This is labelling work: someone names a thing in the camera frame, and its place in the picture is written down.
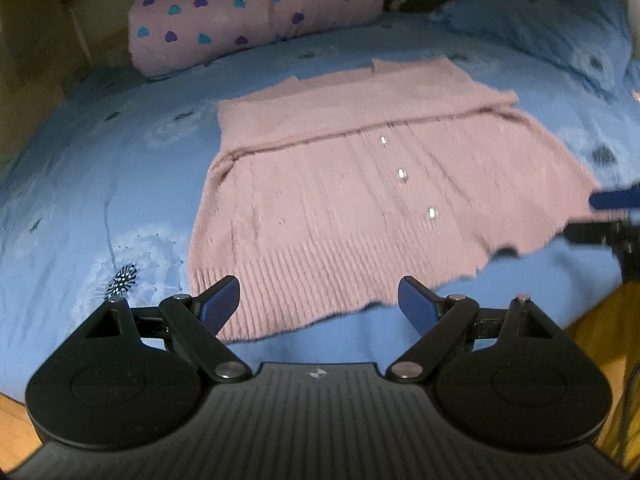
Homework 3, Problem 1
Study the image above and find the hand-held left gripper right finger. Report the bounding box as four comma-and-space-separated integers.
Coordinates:
385, 275, 567, 382

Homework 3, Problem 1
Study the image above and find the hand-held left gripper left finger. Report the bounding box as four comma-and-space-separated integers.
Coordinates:
85, 275, 253, 382

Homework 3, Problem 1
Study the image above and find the pink knit cardigan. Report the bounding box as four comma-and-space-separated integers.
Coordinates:
187, 57, 604, 344

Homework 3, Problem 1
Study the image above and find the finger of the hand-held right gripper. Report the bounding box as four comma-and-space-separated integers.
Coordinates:
588, 187, 640, 212
564, 212, 640, 249

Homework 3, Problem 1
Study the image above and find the blue pillow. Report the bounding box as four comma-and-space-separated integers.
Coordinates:
429, 0, 634, 107

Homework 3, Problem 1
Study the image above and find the pink heart print quilt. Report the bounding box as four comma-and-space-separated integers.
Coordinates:
127, 0, 385, 80

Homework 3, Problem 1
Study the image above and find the blue dandelion print bed sheet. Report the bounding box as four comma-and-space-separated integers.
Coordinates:
0, 10, 640, 407

